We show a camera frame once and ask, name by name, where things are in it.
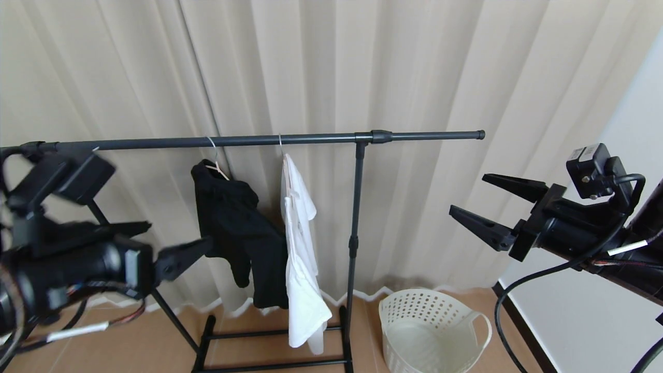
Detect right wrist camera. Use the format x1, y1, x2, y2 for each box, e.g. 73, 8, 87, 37
566, 143, 646, 218

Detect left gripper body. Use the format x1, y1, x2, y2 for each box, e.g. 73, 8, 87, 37
16, 233, 155, 314

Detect black clothes rack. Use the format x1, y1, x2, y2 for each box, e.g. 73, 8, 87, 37
0, 130, 486, 373

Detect white curtain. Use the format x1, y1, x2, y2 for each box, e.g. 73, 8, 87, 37
0, 0, 663, 317

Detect black shorts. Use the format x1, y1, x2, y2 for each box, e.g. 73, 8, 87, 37
191, 159, 290, 310

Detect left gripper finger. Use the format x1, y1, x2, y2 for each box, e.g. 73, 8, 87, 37
153, 236, 215, 284
49, 220, 153, 247

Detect white printed garment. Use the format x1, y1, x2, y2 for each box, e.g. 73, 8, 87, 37
280, 153, 333, 356

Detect white laundry basket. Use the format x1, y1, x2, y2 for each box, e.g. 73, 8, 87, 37
378, 289, 493, 373

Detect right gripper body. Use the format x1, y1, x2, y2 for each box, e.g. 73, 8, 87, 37
508, 183, 628, 263

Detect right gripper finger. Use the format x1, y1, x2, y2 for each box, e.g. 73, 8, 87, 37
449, 205, 518, 253
482, 173, 550, 204

